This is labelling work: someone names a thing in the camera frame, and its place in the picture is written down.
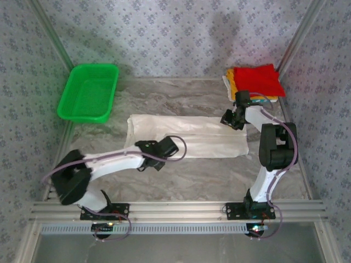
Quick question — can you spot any white t-shirt with red print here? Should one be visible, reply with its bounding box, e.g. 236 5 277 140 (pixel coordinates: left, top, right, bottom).
123 113 251 160

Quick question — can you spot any white folded t-shirt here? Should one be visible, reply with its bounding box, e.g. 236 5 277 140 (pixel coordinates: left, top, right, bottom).
222 75 236 104

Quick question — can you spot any red folded t-shirt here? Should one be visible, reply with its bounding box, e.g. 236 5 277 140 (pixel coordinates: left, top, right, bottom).
233 63 286 99

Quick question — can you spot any small controller board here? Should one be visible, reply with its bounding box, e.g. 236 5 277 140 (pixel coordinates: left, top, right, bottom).
92 222 115 238
246 223 269 238

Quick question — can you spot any green plastic basket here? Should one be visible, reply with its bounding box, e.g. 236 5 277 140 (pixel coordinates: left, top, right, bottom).
56 63 120 124

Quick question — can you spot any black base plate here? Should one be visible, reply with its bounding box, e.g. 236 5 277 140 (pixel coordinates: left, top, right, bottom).
80 203 130 221
225 202 276 221

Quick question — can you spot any aluminium mounting rail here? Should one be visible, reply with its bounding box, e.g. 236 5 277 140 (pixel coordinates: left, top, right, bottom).
30 200 329 221

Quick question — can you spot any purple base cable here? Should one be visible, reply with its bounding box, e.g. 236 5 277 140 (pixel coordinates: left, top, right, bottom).
251 207 282 240
93 208 133 242

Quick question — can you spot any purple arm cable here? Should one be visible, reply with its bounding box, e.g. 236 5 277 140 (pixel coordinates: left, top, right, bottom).
43 135 188 209
248 92 299 210

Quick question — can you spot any grey slotted cable duct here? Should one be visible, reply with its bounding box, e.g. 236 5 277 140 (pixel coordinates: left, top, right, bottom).
40 223 254 236

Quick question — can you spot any aluminium frame post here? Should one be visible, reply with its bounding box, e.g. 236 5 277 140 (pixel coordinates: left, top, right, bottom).
29 0 75 72
275 0 327 73

